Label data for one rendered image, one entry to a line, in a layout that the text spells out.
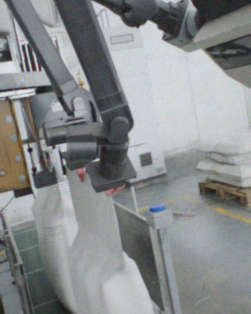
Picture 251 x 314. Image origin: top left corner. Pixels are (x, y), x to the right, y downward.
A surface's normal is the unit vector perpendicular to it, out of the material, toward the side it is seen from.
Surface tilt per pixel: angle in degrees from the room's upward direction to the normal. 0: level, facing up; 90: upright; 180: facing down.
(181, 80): 90
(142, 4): 88
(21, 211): 89
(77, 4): 117
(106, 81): 110
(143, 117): 90
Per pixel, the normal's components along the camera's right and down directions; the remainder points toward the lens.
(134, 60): 0.37, 0.04
